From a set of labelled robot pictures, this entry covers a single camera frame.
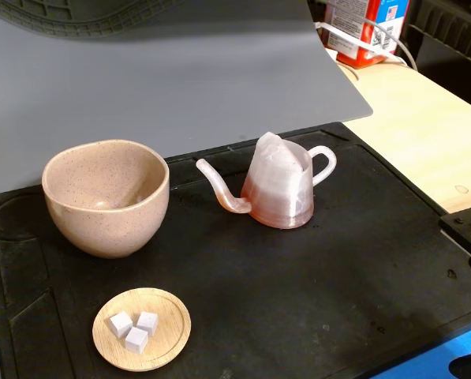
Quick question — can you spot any white sugar cube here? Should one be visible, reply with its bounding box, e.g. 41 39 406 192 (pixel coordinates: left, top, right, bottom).
108 310 133 340
136 311 159 337
124 327 149 354

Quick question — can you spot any blue surface panel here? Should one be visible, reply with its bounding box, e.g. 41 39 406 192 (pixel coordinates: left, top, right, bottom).
371 319 471 379

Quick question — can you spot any round wooden coaster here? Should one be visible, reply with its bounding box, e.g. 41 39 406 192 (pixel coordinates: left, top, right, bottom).
92 287 192 373

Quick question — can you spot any grey silicone mat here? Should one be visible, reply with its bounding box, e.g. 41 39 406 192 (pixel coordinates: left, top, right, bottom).
0 0 374 197

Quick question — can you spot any red and white carton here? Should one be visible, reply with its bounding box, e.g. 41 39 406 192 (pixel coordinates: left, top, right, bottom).
322 0 411 70

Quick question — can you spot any flat white strap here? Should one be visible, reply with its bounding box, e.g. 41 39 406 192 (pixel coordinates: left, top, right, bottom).
313 21 408 66

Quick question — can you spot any black slatted rack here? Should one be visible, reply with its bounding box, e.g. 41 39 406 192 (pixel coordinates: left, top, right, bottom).
400 0 471 103

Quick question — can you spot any translucent pink plastic kettle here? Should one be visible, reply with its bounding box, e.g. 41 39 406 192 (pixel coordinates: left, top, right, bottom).
196 131 338 230

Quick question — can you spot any black silicone work mat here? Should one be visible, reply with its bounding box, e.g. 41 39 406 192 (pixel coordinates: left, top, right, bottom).
0 121 471 379

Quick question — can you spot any thin grey cable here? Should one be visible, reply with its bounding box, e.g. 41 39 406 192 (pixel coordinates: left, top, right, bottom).
363 17 419 72

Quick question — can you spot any speckled beige ceramic cup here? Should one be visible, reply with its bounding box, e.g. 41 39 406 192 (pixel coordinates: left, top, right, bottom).
41 138 170 260

